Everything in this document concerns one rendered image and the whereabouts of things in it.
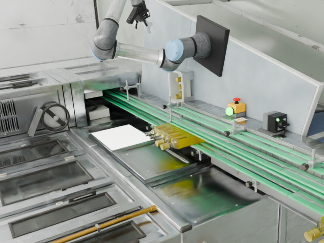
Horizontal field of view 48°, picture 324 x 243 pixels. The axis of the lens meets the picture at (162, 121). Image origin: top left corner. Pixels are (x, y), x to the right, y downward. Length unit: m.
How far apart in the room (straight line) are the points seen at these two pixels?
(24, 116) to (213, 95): 1.41
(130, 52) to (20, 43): 3.57
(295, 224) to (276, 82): 0.77
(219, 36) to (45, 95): 1.42
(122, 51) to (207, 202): 0.96
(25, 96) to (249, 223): 1.81
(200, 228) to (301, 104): 0.71
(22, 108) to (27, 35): 2.82
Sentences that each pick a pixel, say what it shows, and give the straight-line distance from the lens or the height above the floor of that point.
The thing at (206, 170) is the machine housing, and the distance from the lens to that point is 2.14.
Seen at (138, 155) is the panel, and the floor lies 1.20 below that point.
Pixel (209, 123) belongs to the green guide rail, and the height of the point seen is 0.95.
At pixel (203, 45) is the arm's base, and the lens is 2.14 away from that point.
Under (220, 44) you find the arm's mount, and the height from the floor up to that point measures 0.78.
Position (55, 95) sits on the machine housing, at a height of 1.45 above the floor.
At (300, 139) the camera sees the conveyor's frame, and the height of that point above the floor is 0.80.
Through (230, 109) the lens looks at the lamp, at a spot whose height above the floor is 0.84.
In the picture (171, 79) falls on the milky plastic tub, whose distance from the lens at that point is 2.49.
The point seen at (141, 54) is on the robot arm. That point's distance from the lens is 2.15.
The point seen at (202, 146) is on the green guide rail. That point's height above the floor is 0.93.
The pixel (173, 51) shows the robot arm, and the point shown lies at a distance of 2.09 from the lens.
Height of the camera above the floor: 2.07
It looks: 27 degrees down
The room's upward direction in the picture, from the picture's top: 104 degrees counter-clockwise
